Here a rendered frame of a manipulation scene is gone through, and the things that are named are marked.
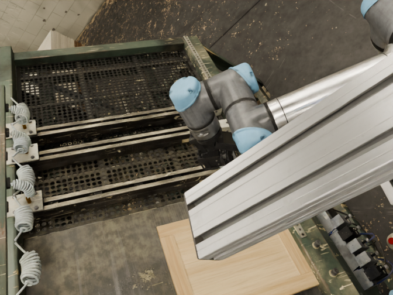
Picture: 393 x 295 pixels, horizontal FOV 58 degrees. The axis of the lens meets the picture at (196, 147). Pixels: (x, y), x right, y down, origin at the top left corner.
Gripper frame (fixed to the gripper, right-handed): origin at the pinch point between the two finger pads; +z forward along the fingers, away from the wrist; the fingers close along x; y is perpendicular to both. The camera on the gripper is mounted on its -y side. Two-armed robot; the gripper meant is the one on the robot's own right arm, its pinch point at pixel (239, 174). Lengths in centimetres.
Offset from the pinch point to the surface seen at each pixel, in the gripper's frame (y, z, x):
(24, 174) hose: 89, -3, -18
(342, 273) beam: -20, 75, 2
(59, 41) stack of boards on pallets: 350, 125, -439
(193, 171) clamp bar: 37, 44, -41
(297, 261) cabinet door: -3, 70, -3
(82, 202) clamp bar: 77, 20, -16
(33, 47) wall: 432, 133, -475
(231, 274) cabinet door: 21, 56, 6
